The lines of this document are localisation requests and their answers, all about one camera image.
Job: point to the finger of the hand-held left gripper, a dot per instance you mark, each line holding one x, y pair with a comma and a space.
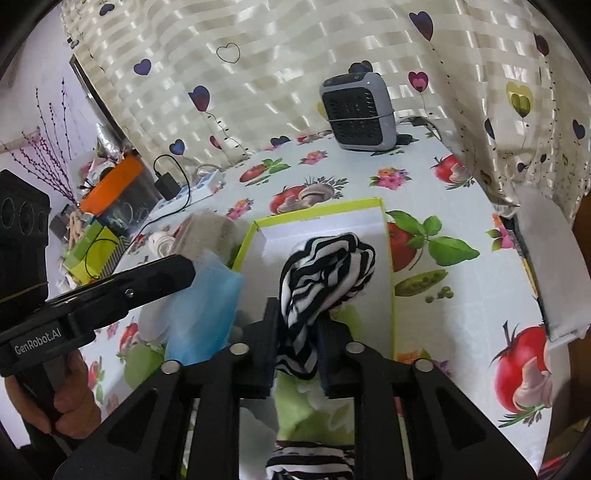
147, 284

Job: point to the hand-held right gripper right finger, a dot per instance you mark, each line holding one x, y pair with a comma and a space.
328, 360

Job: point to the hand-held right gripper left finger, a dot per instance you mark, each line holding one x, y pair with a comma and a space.
268, 350

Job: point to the blue face mask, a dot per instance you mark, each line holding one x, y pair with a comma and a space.
203, 314

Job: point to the yellow-green shallow box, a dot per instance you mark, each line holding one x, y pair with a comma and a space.
318, 221

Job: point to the person's left hand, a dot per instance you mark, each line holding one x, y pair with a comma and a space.
78, 401

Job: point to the zigzag patterned box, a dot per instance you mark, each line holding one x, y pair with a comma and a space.
117, 251

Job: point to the yellow-green cardboard box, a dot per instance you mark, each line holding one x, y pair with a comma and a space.
99, 258

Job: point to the green cardboard box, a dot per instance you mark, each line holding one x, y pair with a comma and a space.
83, 249

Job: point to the beige figure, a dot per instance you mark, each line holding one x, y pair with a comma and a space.
78, 226

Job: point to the grey folded cloth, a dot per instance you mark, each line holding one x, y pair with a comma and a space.
207, 235

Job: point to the black charger adapter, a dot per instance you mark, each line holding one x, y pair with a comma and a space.
166, 184

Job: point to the orange lid storage box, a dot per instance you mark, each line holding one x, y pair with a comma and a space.
115, 184

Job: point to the purple flower branches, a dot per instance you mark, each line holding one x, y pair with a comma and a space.
51, 157

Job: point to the white blue power strip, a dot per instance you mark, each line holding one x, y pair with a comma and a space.
205, 184

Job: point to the pile of assorted packets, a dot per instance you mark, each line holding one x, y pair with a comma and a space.
108, 161

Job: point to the vegetable print tablecloth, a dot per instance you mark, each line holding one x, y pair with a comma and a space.
461, 323

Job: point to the grey portable heater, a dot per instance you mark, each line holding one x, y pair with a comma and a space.
358, 108

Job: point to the heart print curtain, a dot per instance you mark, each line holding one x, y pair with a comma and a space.
323, 37

